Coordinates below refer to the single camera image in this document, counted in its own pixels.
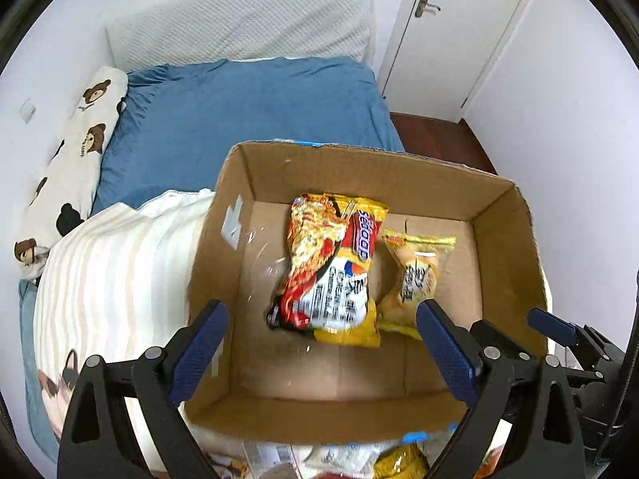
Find door handle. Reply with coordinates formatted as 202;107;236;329
414;0;442;18

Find grey white snack packet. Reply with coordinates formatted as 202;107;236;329
303;441;397;476

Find blue pillow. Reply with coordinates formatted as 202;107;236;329
92;57;404;213

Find wall socket left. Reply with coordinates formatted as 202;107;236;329
18;99;37;123

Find yellow biscuit bag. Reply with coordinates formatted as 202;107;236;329
377;229;457;340

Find red white snack bar pack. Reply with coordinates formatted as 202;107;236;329
207;453;250;479

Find cardboard milk box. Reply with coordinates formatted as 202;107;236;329
185;142;547;444

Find yellow crinkled snack bag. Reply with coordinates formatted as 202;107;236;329
374;443;429;479

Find striped cream pink blanket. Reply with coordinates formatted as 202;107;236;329
31;187;556;479

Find white door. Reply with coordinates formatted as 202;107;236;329
382;0;521;121

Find grey padded headboard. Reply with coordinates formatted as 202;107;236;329
106;0;375;71

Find bear print long pillow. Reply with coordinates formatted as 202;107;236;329
13;65;130;280

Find yellow red noodle bag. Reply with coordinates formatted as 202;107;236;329
265;194;388;348

